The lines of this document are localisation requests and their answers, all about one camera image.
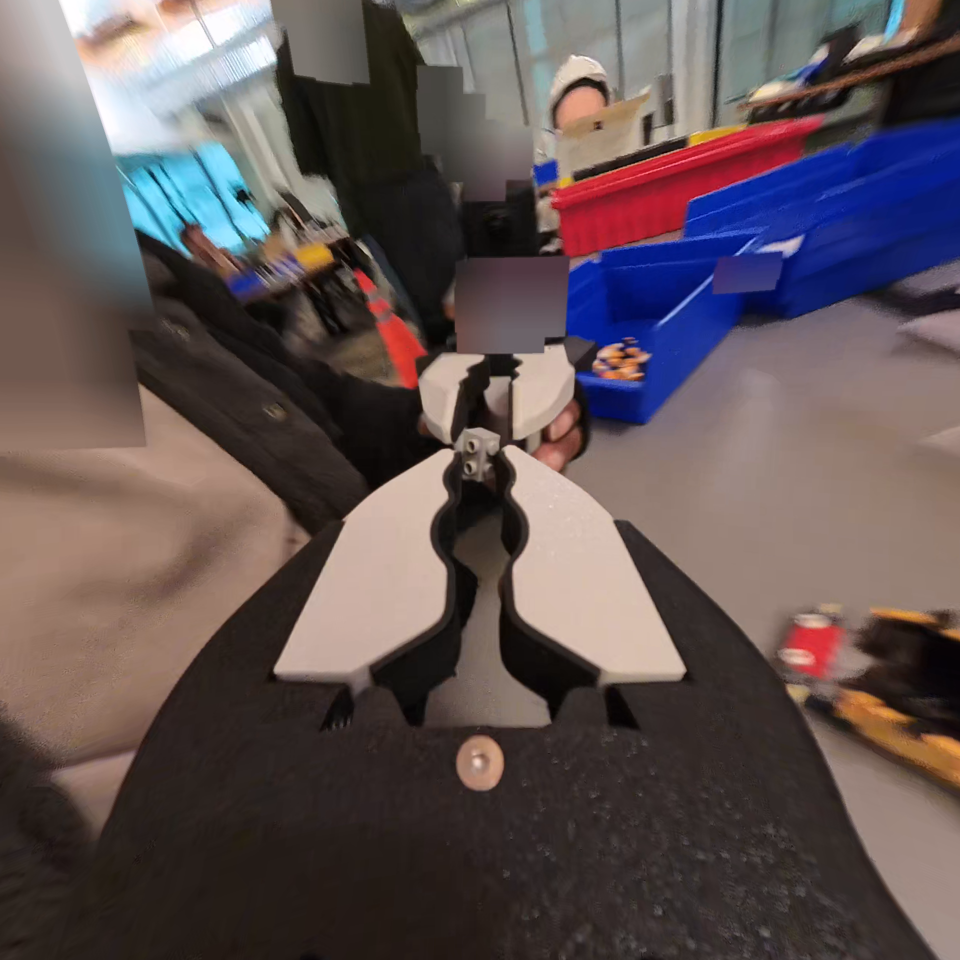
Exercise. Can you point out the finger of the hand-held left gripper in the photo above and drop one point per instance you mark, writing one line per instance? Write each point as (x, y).
(544, 390)
(439, 390)

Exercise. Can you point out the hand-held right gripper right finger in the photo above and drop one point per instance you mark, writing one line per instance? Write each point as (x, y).
(592, 592)

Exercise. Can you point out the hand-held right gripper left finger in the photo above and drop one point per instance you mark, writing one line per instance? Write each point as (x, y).
(375, 592)

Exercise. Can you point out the light grey lego bracket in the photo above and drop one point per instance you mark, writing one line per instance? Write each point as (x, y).
(476, 450)

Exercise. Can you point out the heap of orange lego pieces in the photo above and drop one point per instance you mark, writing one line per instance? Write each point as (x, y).
(621, 360)

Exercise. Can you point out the person's left forearm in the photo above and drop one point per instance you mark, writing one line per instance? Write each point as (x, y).
(375, 427)

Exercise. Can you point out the yellow lego car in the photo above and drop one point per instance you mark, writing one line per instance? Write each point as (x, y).
(885, 675)

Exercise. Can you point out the person's left hand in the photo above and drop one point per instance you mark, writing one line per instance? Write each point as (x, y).
(562, 442)

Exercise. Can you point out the orange traffic cone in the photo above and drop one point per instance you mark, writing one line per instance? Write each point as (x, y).
(397, 337)

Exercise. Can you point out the red plastic bin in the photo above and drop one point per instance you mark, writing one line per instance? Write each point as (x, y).
(637, 202)

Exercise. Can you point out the yellow plastic bin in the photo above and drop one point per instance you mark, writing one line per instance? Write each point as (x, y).
(716, 135)

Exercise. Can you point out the person's pink garment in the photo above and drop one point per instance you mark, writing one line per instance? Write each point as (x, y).
(135, 562)

